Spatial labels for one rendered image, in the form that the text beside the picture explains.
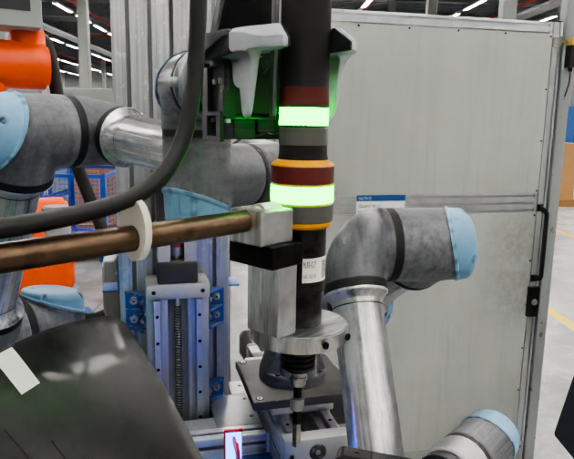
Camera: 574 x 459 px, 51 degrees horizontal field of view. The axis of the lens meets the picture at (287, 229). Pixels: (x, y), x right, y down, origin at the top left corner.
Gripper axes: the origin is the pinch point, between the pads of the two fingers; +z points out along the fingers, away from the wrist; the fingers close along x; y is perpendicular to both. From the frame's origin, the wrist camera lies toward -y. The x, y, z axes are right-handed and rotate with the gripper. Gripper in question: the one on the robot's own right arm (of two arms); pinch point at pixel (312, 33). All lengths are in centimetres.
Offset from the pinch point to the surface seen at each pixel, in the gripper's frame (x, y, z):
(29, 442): 17.9, 25.9, -2.8
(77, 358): 14.5, 23.1, -8.8
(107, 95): -109, -29, -1070
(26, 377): 17.9, 22.9, -6.1
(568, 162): -947, 82, -846
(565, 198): -947, 152, -847
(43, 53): 6, -35, -414
